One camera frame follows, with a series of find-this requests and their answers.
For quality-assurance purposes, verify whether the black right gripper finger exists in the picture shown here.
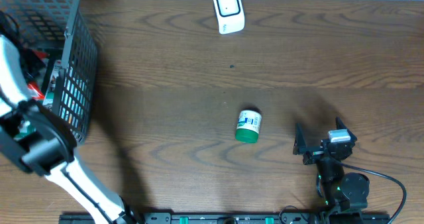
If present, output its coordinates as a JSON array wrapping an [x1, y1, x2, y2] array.
[[293, 123, 307, 155], [335, 117, 357, 142]]

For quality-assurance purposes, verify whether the green capped white jar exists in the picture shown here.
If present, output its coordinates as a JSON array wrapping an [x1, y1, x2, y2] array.
[[235, 109, 262, 143]]

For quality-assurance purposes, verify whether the red snack bag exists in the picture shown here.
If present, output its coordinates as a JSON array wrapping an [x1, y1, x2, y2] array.
[[27, 50, 49, 101]]

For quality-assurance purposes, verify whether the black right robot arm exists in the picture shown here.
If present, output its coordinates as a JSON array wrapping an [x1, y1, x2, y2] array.
[[293, 117, 370, 223]]

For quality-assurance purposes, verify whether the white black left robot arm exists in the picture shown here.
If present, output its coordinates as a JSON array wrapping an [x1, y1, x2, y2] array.
[[1, 13, 145, 223]]

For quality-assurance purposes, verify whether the white barcode scanner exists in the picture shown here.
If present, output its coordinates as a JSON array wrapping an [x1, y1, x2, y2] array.
[[213, 0, 245, 34]]

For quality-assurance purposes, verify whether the green white flat package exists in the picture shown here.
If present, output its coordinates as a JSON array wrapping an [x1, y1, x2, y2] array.
[[42, 60, 62, 110]]

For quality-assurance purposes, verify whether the grey plastic mesh basket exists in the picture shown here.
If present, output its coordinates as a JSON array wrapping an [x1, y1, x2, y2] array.
[[1, 0, 98, 144]]

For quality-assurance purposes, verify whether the right black cable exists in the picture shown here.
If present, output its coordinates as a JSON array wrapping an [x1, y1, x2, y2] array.
[[333, 156, 407, 224]]

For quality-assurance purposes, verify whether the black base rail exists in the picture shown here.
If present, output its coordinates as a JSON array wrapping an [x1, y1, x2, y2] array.
[[58, 211, 391, 224]]

